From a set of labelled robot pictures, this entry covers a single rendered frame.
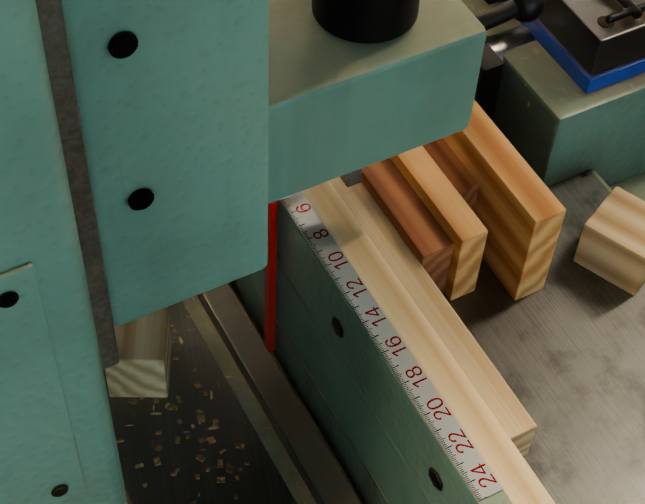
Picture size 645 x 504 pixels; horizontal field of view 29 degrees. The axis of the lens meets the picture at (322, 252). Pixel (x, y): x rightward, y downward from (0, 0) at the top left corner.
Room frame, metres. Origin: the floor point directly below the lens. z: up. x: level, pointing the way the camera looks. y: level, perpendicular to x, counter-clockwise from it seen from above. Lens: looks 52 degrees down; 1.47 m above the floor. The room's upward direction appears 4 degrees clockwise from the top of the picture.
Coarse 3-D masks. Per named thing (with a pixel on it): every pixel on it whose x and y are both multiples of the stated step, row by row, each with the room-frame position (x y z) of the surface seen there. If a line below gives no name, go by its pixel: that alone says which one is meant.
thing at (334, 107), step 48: (288, 0) 0.47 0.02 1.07; (432, 0) 0.48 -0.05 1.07; (288, 48) 0.44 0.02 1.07; (336, 48) 0.44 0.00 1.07; (384, 48) 0.44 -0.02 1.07; (432, 48) 0.44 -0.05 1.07; (480, 48) 0.46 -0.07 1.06; (288, 96) 0.40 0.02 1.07; (336, 96) 0.41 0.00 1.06; (384, 96) 0.43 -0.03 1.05; (432, 96) 0.44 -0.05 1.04; (288, 144) 0.40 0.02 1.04; (336, 144) 0.42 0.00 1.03; (384, 144) 0.43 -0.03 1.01; (288, 192) 0.40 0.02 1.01
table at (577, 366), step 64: (576, 192) 0.51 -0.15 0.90; (640, 192) 0.54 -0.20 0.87; (512, 320) 0.41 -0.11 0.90; (576, 320) 0.41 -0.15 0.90; (640, 320) 0.41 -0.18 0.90; (320, 384) 0.39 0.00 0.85; (512, 384) 0.37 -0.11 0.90; (576, 384) 0.37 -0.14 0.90; (640, 384) 0.37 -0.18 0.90; (384, 448) 0.33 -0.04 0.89; (576, 448) 0.33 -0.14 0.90; (640, 448) 0.33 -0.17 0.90
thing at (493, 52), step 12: (492, 36) 0.57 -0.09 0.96; (504, 36) 0.57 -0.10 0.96; (516, 36) 0.57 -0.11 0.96; (528, 36) 0.58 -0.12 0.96; (492, 48) 0.56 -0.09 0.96; (504, 48) 0.56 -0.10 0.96; (492, 60) 0.52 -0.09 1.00; (480, 72) 0.51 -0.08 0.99; (492, 72) 0.51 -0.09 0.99; (480, 84) 0.51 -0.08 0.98; (492, 84) 0.51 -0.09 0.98; (480, 96) 0.51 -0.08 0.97; (492, 96) 0.51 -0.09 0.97; (492, 108) 0.51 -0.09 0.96; (492, 120) 0.52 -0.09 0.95
